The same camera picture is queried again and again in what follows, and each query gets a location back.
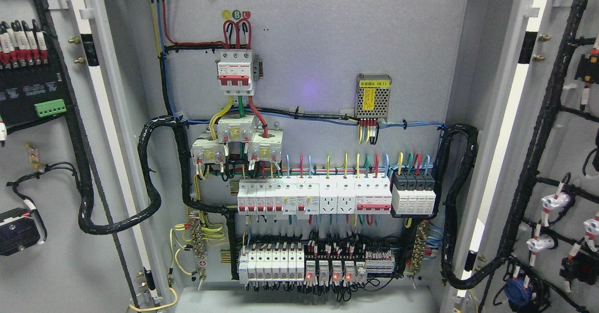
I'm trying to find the grey cabinet door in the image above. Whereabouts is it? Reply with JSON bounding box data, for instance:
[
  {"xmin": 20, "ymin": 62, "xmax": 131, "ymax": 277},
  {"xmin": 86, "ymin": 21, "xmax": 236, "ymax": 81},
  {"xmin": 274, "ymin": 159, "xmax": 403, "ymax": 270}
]
[
  {"xmin": 441, "ymin": 0, "xmax": 588, "ymax": 290},
  {"xmin": 0, "ymin": 0, "xmax": 176, "ymax": 313}
]

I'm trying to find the white current transformers group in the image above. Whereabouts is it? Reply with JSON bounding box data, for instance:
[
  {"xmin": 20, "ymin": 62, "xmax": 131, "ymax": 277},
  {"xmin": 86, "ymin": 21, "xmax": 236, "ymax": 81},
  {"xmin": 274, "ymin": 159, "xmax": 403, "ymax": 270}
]
[{"xmin": 192, "ymin": 113, "xmax": 283, "ymax": 167}]

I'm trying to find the white socket and breaker row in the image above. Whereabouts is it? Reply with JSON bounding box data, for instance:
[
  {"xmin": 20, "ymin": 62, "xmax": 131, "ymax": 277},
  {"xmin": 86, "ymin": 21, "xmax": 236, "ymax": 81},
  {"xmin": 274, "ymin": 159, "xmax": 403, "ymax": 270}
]
[{"xmin": 237, "ymin": 175, "xmax": 392, "ymax": 218}]

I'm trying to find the perforated metal power supply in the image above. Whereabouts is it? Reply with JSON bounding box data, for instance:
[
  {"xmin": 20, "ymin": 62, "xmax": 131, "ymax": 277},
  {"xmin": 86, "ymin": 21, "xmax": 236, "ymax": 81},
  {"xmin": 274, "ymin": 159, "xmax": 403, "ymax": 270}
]
[{"xmin": 354, "ymin": 73, "xmax": 392, "ymax": 119}]

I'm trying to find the red white main breaker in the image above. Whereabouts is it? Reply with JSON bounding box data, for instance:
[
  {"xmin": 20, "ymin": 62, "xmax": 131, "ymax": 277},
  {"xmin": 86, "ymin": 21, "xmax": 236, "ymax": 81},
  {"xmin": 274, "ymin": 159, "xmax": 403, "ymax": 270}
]
[{"xmin": 217, "ymin": 49, "xmax": 263, "ymax": 97}]

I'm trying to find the black surge protector block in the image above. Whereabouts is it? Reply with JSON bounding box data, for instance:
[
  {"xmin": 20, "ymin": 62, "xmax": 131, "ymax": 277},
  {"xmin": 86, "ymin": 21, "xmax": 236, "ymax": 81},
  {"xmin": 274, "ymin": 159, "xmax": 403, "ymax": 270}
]
[{"xmin": 391, "ymin": 171, "xmax": 437, "ymax": 219}]

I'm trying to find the lower relay terminal row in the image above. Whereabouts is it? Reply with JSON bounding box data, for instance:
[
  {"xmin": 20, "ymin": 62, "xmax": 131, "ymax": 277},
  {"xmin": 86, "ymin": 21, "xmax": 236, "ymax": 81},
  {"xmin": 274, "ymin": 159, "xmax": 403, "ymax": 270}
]
[{"xmin": 237, "ymin": 236, "xmax": 396, "ymax": 290}]

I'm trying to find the brass ground terminal bar left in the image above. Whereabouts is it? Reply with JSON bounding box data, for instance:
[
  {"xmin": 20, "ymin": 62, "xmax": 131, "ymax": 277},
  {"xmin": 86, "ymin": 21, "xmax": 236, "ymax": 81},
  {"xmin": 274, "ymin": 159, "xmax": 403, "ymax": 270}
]
[{"xmin": 188, "ymin": 209, "xmax": 207, "ymax": 285}]

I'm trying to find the brass terminal bar right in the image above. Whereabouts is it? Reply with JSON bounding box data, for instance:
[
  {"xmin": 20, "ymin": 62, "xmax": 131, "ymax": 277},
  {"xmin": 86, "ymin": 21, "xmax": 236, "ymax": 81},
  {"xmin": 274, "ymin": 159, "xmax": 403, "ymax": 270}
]
[{"xmin": 410, "ymin": 220, "xmax": 428, "ymax": 275}]

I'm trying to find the black digital power meter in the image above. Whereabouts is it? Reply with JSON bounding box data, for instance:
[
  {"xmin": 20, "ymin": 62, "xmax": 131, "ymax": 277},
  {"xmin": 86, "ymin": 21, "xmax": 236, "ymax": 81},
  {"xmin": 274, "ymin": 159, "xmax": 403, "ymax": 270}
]
[{"xmin": 0, "ymin": 19, "xmax": 72, "ymax": 127}]

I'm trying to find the black corrugated cable conduit right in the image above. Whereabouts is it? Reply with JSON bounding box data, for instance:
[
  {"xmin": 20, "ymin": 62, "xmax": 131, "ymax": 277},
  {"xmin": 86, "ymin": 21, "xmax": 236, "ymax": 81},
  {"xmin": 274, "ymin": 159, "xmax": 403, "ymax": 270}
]
[{"xmin": 435, "ymin": 124, "xmax": 506, "ymax": 290}]

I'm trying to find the black corrugated cable conduit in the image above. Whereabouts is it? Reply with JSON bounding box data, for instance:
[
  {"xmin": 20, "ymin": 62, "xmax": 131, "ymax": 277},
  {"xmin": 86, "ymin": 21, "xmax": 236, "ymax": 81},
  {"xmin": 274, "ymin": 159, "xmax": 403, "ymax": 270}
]
[
  {"xmin": 77, "ymin": 116, "xmax": 239, "ymax": 281},
  {"xmin": 435, "ymin": 124, "xmax": 506, "ymax": 290}
]

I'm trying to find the black corrugated cable conduit left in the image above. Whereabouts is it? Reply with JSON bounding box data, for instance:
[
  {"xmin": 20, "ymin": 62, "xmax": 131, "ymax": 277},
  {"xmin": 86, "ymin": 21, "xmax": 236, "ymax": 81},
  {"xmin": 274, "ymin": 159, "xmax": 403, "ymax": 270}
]
[{"xmin": 77, "ymin": 116, "xmax": 239, "ymax": 281}]

